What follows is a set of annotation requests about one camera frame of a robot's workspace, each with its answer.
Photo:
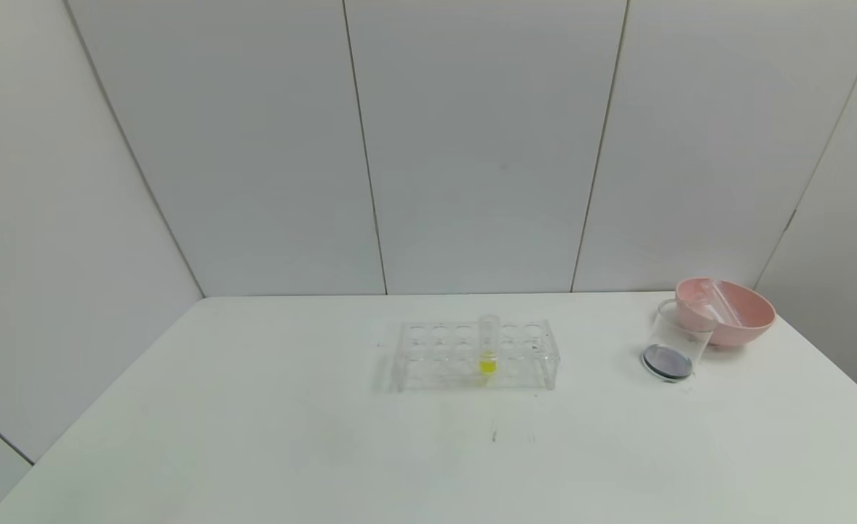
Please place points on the test tube with red pigment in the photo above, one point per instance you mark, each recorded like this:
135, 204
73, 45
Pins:
719, 314

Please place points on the test tube with blue pigment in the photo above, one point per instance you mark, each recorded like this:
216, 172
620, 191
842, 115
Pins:
728, 304

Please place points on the test tube with yellow pigment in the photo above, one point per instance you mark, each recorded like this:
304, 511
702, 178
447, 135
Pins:
488, 349

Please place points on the clear plastic test tube rack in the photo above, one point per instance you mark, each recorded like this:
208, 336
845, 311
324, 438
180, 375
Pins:
443, 371

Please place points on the clear glass beaker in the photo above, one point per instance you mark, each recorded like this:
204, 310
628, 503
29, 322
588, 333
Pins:
672, 353

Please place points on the pink bowl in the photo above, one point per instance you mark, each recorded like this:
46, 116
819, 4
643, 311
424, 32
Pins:
752, 320

